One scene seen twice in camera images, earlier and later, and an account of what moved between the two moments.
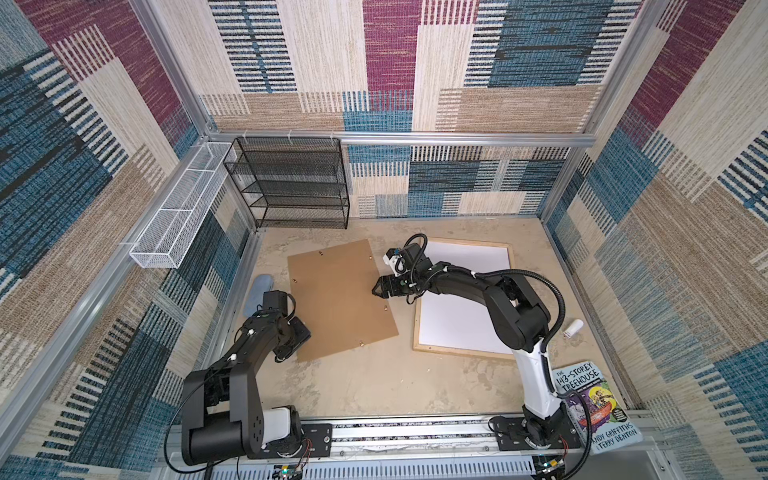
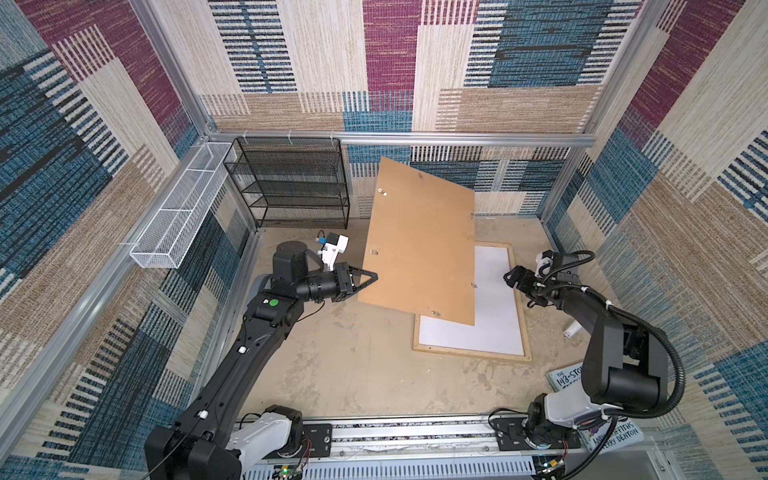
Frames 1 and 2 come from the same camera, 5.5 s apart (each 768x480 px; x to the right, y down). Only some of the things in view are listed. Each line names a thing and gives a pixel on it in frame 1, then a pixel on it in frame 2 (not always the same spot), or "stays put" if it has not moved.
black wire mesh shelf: x=292 y=183 stays put
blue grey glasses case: x=254 y=300 stays put
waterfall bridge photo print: x=462 y=322 stays put
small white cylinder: x=573 y=328 stays put
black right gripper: x=391 y=280 → x=527 y=275
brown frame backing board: x=332 y=292 → x=422 y=245
